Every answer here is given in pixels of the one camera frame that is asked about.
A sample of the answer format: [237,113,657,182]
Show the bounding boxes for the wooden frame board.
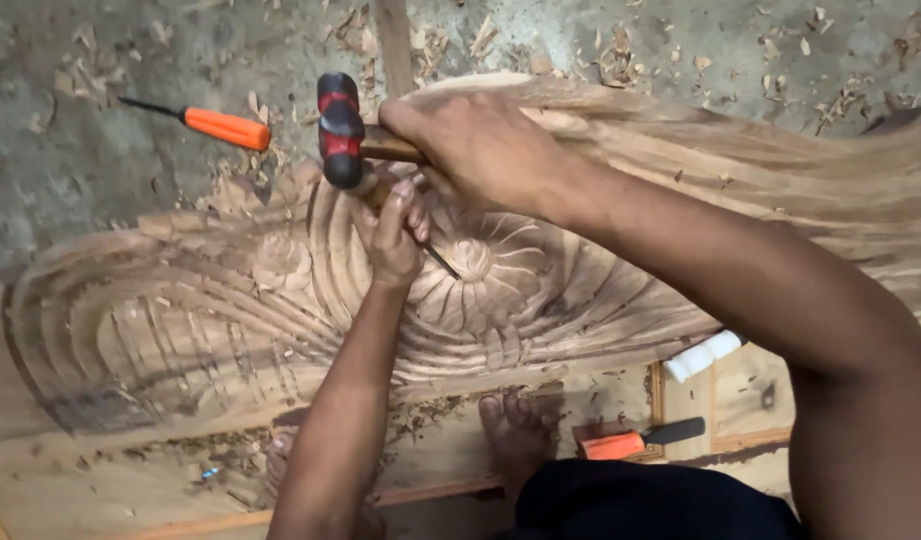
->
[644,341,799,466]

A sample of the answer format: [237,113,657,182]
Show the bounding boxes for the person's right foot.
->
[477,390,560,519]

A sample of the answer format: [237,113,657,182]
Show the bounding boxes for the person's foot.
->
[477,390,560,519]
[264,429,300,513]

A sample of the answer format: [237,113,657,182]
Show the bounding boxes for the carved wooden panel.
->
[1,71,921,445]

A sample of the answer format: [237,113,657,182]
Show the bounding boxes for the black red hammer wooden handle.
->
[315,71,430,191]

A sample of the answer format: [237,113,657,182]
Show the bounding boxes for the person's dark shorts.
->
[498,458,808,540]

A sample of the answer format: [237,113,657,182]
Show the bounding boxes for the narrow wooden strip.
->
[373,0,417,97]

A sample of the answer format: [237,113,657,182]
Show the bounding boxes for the person's left foot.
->
[264,429,300,513]

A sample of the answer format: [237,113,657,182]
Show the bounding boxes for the wooden handled carving chisel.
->
[354,171,462,282]

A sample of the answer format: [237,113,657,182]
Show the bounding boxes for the person's right hand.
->
[377,90,581,230]

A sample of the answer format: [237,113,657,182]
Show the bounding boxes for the person's left hand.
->
[351,178,433,291]

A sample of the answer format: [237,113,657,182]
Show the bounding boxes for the orange handled chisel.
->
[578,416,707,462]
[117,94,273,153]

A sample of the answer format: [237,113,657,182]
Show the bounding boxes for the scattered wood shavings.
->
[25,0,921,196]

